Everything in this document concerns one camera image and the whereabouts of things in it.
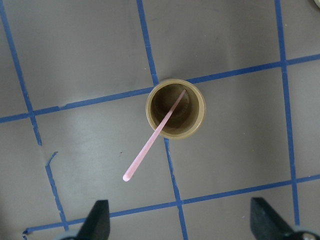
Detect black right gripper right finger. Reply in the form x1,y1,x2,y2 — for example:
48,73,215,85
250,197,300,240

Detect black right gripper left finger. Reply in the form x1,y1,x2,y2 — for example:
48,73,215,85
75,200,110,240

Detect wooden bamboo cup holder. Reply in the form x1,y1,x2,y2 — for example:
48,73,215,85
145,78,206,140

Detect round wooden stand base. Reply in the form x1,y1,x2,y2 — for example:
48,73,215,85
313,0,320,7

